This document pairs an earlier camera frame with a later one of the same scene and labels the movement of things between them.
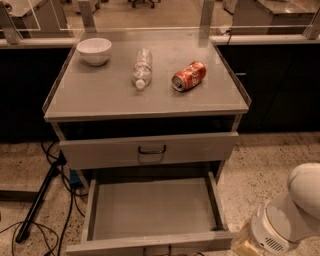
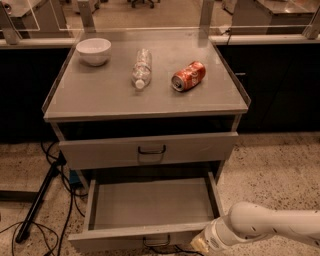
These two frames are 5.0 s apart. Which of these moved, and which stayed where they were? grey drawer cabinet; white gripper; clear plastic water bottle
Moved: white gripper
Stayed: clear plastic water bottle; grey drawer cabinet
